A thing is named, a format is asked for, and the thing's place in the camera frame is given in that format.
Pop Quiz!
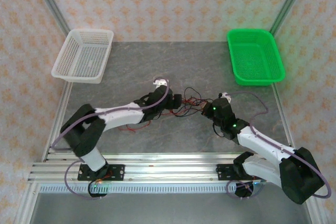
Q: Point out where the thin black cable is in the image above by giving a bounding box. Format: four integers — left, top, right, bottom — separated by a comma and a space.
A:
183, 87, 209, 105
167, 104, 205, 119

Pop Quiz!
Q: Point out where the green plastic mesh basket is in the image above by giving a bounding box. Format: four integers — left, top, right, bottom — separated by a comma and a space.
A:
226, 28, 286, 87

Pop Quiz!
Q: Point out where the white plastic mesh basket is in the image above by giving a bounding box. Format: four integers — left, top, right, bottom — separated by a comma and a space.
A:
51, 28, 114, 84

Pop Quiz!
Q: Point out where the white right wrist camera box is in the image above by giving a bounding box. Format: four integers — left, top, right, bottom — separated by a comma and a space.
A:
217, 91, 232, 102

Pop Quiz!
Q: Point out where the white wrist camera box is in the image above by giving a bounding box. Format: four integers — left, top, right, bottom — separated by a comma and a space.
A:
153, 76, 169, 88
217, 91, 232, 102

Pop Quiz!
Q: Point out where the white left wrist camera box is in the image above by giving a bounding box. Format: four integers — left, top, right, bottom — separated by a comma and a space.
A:
153, 76, 169, 88

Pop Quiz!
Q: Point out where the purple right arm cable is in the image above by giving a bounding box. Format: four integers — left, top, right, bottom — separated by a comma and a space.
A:
222, 90, 331, 201

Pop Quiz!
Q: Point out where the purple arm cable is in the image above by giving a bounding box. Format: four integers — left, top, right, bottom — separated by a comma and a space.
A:
49, 77, 170, 201
222, 90, 331, 201

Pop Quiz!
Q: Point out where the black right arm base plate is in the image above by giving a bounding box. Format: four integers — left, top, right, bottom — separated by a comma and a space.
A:
216, 163, 265, 182

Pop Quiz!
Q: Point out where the aluminium mounting rail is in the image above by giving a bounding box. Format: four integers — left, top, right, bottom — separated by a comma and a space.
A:
28, 153, 315, 184

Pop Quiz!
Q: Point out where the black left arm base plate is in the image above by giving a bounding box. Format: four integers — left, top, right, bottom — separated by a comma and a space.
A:
77, 164, 125, 182

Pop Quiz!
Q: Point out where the white slotted cable duct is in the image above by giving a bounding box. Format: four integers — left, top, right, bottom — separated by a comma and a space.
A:
39, 184, 237, 194

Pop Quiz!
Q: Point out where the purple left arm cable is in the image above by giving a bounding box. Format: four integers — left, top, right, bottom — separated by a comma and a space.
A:
49, 77, 170, 201

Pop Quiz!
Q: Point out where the aluminium frame post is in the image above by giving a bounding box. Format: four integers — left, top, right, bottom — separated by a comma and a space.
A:
28, 0, 72, 35
269, 0, 312, 36

